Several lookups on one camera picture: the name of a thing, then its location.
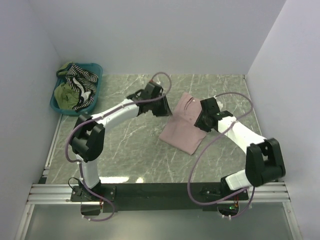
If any teal plastic basket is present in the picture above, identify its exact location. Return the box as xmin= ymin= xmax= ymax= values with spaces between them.
xmin=50 ymin=62 xmax=103 ymax=116

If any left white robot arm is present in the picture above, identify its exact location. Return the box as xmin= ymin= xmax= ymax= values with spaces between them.
xmin=65 ymin=80 xmax=172 ymax=201

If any black base beam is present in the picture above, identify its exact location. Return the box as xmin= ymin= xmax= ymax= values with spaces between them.
xmin=70 ymin=182 xmax=251 ymax=215

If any aluminium rail frame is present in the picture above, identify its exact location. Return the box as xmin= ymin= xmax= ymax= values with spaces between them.
xmin=15 ymin=114 xmax=301 ymax=240

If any black white striped tank top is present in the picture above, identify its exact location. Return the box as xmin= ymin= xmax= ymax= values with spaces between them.
xmin=65 ymin=63 xmax=99 ymax=112

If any pink tank top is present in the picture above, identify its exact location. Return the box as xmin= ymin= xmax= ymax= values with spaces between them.
xmin=159 ymin=92 xmax=207 ymax=155

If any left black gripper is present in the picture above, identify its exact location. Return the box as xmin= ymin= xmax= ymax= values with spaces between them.
xmin=150 ymin=94 xmax=173 ymax=118

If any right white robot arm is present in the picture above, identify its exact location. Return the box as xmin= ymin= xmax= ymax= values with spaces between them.
xmin=194 ymin=97 xmax=286 ymax=200

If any green tank top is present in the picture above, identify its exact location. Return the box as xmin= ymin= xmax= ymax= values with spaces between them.
xmin=53 ymin=62 xmax=79 ymax=110

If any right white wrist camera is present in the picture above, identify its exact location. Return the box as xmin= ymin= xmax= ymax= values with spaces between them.
xmin=216 ymin=100 xmax=224 ymax=109

